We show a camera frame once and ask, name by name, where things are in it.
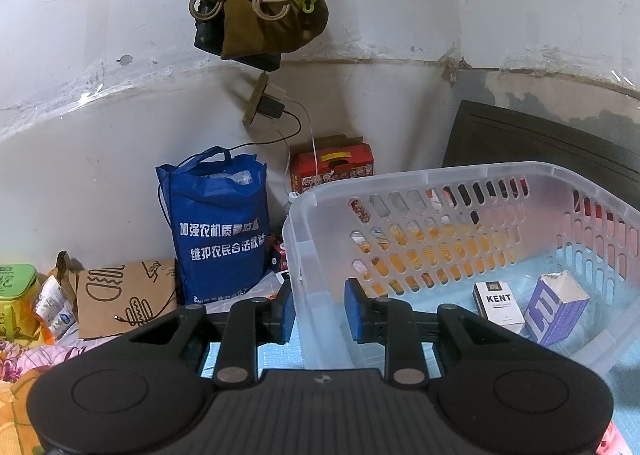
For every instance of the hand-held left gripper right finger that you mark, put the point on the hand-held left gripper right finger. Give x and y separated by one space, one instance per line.
355 316

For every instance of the green lidded container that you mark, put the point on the green lidded container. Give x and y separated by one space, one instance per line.
15 287

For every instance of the small red box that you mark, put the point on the small red box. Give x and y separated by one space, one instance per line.
278 255

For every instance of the purple paper carton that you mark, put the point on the purple paper carton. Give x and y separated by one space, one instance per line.
550 317

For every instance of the brown paper bag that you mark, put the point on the brown paper bag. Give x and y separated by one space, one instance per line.
125 297

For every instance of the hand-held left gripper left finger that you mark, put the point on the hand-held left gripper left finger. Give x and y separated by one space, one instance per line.
287 316

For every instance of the white cigarette box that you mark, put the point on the white cigarette box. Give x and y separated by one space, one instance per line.
500 306

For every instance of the light blue mat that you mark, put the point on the light blue mat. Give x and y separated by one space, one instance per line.
626 385

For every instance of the blue tote bag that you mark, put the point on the blue tote bag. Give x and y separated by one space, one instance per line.
215 215

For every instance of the red printed cardboard box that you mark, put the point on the red printed cardboard box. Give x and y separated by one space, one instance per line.
347 171

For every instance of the translucent plastic basket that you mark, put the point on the translucent plastic basket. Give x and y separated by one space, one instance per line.
320 220

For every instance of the floral blanket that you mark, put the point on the floral blanket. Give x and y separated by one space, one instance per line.
17 366

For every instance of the white snack packet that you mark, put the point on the white snack packet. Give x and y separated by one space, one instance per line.
64 326
49 299

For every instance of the olive hanging bag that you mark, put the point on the olive hanging bag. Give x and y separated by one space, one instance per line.
250 37

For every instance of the wooden wall socket board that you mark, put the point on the wooden wall socket board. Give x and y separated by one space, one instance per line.
252 107

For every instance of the black charger plug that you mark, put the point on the black charger plug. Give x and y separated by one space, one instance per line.
270 108

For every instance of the dark wooden panel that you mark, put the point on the dark wooden panel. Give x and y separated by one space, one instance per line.
525 145

